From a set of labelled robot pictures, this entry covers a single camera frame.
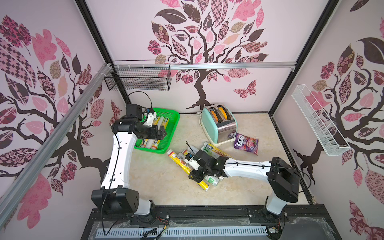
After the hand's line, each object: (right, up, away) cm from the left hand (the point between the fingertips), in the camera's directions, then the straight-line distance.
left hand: (155, 136), depth 75 cm
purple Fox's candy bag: (+56, -7, +24) cm, 61 cm away
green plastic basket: (+4, +13, +36) cm, 39 cm away
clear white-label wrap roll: (+13, -13, +8) cm, 20 cm away
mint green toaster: (+35, +7, +15) cm, 39 cm away
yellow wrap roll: (-6, -6, +23) cm, 24 cm away
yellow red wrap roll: (+32, -9, +22) cm, 40 cm away
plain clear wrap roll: (+20, -10, +23) cm, 32 cm away
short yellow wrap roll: (-10, +8, +35) cm, 37 cm away
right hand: (+19, -23, +6) cm, 30 cm away
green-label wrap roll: (+31, -11, +18) cm, 37 cm away
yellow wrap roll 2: (+8, -12, +8) cm, 16 cm away
